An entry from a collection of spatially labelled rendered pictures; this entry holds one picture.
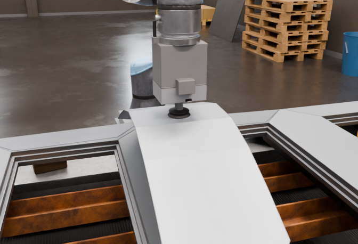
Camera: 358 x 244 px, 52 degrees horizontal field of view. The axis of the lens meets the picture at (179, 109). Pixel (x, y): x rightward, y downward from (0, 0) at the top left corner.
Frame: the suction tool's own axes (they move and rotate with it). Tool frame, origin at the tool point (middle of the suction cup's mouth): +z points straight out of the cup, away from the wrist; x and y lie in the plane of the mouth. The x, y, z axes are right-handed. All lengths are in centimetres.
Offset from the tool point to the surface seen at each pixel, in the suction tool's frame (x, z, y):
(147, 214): -5.8, 15.6, -8.0
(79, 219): 18.4, 31.5, -20.2
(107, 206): 18.2, 29.1, -13.1
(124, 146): 23.6, 15.8, -7.2
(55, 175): 45, 33, -26
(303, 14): 403, 35, 313
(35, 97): 342, 103, -54
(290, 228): -3.0, 28.9, 26.0
